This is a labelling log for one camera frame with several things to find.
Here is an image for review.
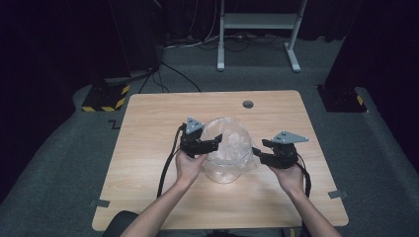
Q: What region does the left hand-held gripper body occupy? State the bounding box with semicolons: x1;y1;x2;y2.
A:
180;117;209;158

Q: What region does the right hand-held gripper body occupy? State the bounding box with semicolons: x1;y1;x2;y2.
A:
263;130;310;170

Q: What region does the clear plastic bag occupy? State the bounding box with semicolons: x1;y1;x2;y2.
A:
201;117;260;172

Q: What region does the clear plastic bin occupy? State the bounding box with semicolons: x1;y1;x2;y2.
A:
201;117;256;185

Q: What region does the person's left hand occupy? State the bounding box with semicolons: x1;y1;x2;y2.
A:
175;151;209;187

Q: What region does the person's right hand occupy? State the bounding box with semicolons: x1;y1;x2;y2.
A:
268;163;304;198

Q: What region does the black base with yellow mark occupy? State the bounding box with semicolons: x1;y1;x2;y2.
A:
316;84;369;114

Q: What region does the black yellow striped base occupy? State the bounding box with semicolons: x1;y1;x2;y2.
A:
81;83;131;113

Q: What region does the dark curtain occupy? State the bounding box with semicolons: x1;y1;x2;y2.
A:
0;0;110;198
324;0;419;166

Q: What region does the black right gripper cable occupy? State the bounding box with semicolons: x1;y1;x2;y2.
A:
294;161;312;198

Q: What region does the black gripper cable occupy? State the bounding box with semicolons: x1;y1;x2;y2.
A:
294;161;312;198
156;122;186;198

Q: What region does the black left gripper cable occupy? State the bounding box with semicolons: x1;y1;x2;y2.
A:
156;122;186;198

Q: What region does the black floor cable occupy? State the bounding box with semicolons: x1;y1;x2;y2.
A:
137;60;202;94

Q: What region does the white floor cable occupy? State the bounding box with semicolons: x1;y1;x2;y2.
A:
164;0;221;50

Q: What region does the white metal stand frame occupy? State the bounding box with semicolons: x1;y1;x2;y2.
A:
216;0;309;73

